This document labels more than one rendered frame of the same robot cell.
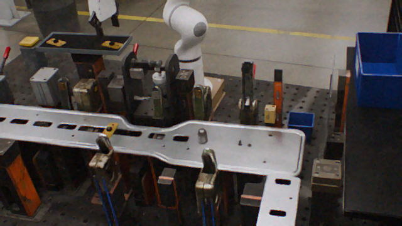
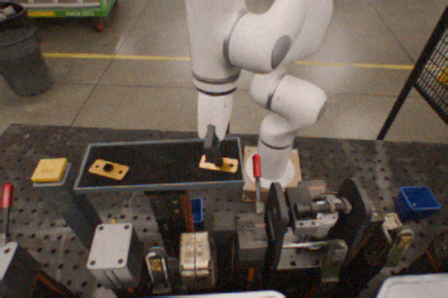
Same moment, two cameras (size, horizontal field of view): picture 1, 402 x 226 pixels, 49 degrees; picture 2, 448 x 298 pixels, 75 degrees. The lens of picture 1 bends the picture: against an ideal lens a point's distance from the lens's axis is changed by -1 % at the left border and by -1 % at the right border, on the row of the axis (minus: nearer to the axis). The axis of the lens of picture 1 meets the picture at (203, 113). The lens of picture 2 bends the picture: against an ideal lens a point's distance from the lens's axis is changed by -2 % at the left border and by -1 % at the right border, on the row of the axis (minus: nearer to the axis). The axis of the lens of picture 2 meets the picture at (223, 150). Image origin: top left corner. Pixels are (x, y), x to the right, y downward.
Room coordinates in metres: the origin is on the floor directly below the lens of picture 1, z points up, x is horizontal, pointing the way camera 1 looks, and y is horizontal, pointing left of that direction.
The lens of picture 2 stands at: (1.18, 0.48, 1.67)
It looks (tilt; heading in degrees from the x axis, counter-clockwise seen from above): 47 degrees down; 338
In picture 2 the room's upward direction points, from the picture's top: straight up
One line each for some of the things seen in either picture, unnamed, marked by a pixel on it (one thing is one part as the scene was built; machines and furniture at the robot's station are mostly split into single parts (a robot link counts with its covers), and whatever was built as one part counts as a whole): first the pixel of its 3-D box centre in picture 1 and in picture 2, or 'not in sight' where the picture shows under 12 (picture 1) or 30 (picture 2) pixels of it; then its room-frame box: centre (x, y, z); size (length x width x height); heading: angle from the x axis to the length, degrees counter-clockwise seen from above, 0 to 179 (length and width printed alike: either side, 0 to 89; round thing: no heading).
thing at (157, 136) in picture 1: (164, 169); not in sight; (1.19, 0.16, 0.84); 0.12 x 0.05 x 0.29; 162
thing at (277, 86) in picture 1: (277, 129); not in sight; (1.22, -0.25, 0.95); 0.03 x 0.01 x 0.50; 72
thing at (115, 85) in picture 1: (128, 120); (247, 264); (1.45, 0.30, 0.89); 0.13 x 0.11 x 0.38; 162
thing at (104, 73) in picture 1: (115, 115); (224, 257); (1.49, 0.35, 0.90); 0.05 x 0.05 x 0.40; 72
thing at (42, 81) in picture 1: (58, 116); (133, 280); (1.51, 0.59, 0.90); 0.13 x 0.10 x 0.41; 162
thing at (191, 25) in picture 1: (190, 34); (291, 114); (1.76, 0.02, 1.09); 0.19 x 0.12 x 0.24; 32
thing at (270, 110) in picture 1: (269, 149); not in sight; (1.20, -0.22, 0.88); 0.04 x 0.04 x 0.36; 72
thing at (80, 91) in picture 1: (95, 124); (199, 282); (1.45, 0.44, 0.89); 0.13 x 0.11 x 0.38; 162
